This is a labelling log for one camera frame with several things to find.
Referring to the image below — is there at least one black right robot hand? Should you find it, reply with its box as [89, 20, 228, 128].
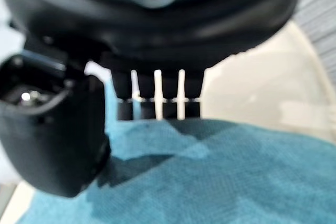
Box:
[0, 0, 308, 198]

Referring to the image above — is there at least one grey ribbed fabric sofa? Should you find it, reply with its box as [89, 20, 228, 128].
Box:
[293, 0, 336, 65]

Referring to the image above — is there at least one teal fabric cushion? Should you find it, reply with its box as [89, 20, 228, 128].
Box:
[16, 81, 336, 224]

